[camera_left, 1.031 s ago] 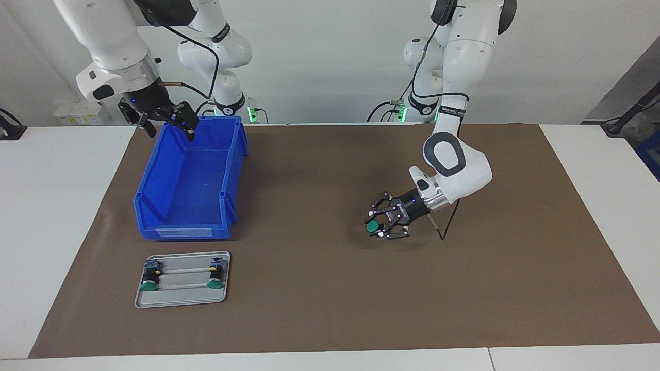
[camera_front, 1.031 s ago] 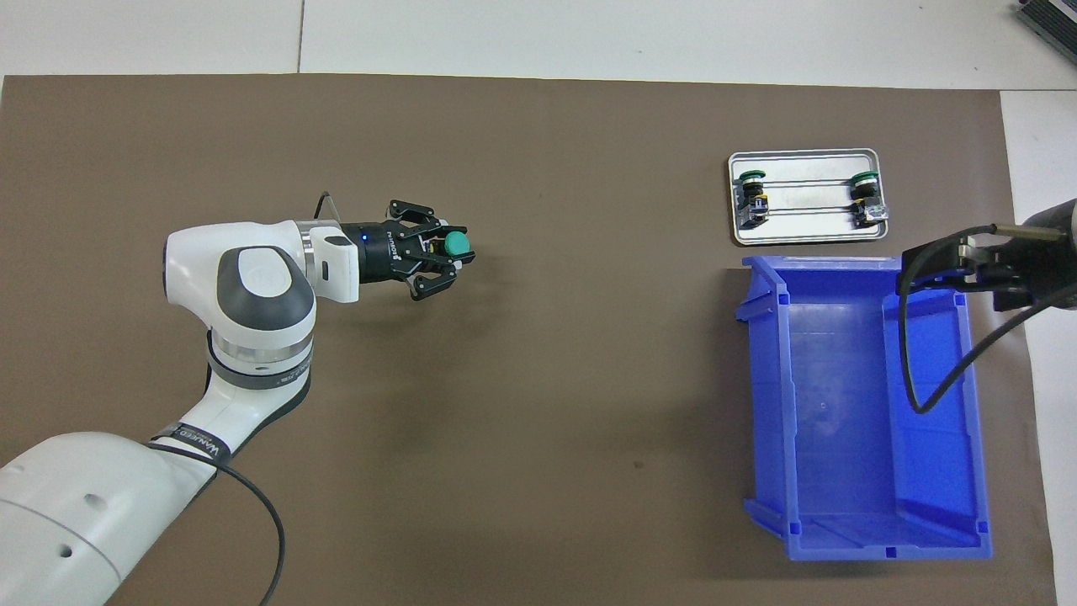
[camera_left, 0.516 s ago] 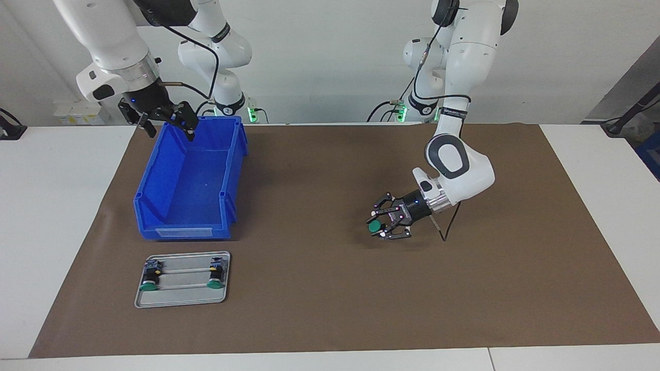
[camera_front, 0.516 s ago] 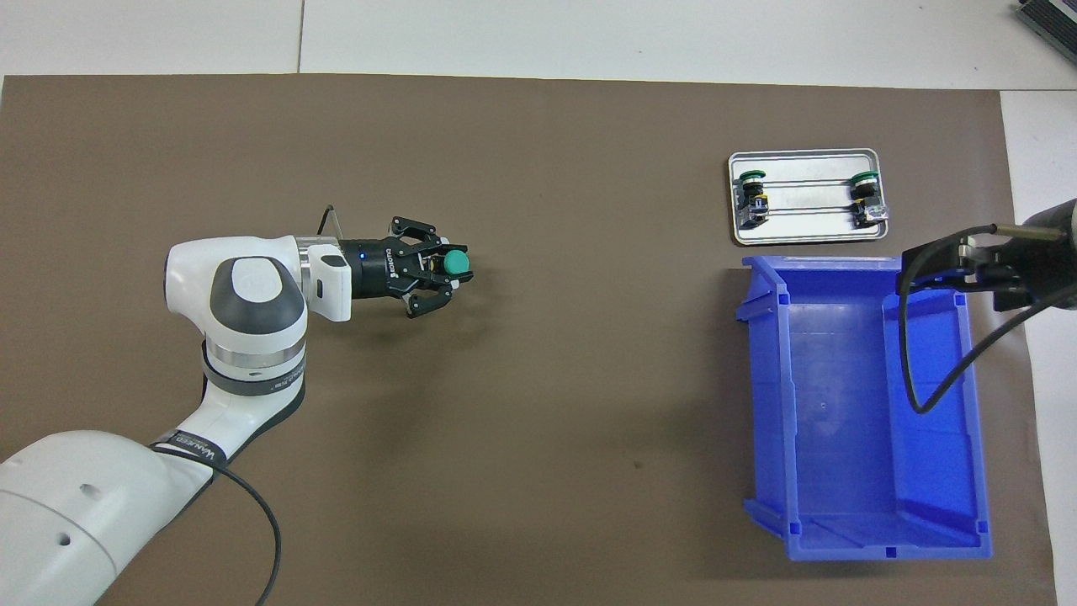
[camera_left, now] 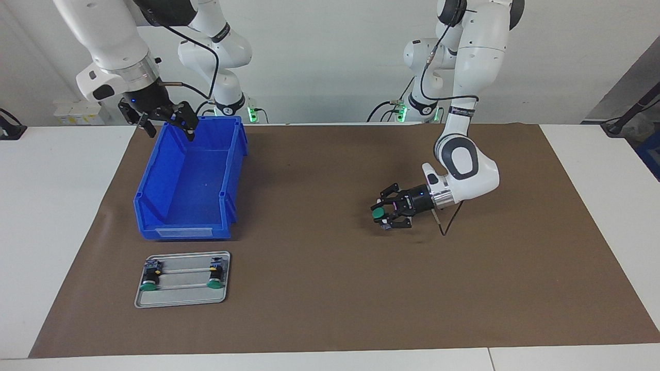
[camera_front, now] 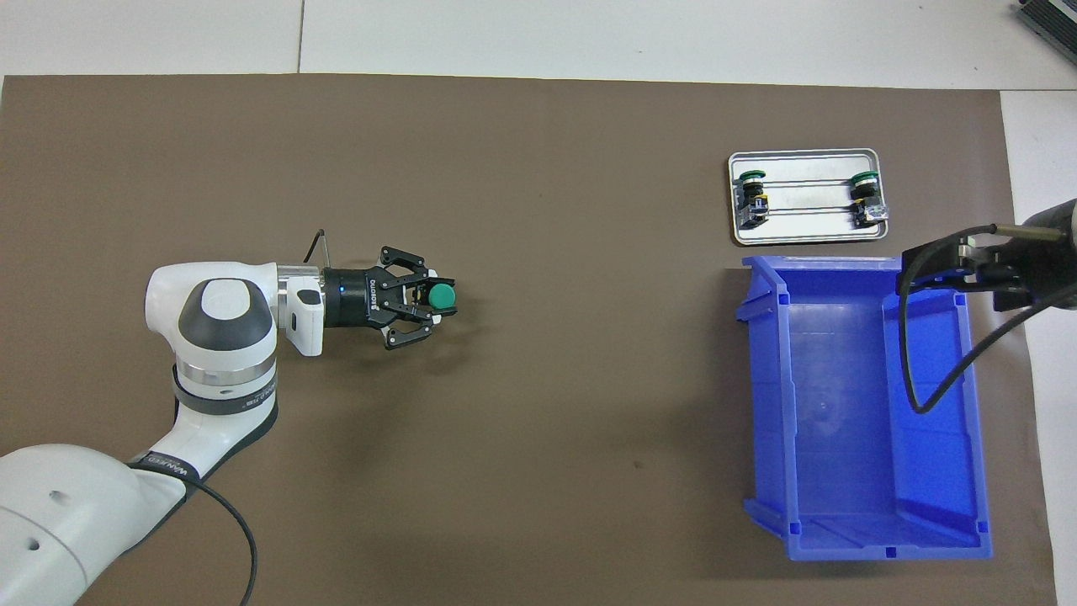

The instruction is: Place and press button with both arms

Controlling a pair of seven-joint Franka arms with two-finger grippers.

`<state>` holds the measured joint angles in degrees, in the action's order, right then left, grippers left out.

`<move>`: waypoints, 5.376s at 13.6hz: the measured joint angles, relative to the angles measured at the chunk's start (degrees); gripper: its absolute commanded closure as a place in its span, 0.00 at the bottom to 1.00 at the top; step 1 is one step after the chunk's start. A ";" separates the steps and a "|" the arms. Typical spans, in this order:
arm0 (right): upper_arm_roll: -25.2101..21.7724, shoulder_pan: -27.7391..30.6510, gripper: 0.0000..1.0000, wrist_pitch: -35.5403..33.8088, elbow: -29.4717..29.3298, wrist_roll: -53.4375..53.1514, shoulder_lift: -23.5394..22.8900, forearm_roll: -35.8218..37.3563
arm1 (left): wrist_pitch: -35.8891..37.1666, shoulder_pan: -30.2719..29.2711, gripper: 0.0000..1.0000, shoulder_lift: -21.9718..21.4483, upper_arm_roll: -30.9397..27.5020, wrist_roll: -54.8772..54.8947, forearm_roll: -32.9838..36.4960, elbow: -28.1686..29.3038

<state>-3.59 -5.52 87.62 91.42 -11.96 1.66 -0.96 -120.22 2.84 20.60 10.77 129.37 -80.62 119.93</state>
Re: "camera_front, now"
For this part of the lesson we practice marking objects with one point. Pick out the grey ribbed device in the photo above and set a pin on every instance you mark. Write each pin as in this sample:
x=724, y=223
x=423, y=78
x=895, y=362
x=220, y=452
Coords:
x=1056, y=21

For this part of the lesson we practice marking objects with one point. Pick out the green push button switch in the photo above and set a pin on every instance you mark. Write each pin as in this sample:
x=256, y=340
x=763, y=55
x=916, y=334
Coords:
x=862, y=192
x=753, y=206
x=442, y=296

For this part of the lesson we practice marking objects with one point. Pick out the silver metal tray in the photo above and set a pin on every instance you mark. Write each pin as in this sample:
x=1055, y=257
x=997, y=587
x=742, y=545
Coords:
x=808, y=225

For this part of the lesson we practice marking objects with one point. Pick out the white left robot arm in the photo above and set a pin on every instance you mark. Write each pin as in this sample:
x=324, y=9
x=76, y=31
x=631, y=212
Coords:
x=84, y=522

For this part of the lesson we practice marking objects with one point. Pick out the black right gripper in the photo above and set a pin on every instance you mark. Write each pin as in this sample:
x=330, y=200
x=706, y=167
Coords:
x=1047, y=273

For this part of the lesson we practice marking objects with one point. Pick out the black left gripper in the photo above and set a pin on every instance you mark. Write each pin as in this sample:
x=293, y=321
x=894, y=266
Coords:
x=353, y=296

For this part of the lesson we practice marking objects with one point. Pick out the blue plastic storage bin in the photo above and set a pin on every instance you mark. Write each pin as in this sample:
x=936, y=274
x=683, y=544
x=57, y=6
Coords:
x=841, y=404

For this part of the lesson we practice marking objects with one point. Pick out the brown table mat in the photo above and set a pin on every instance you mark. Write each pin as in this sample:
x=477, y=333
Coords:
x=589, y=379

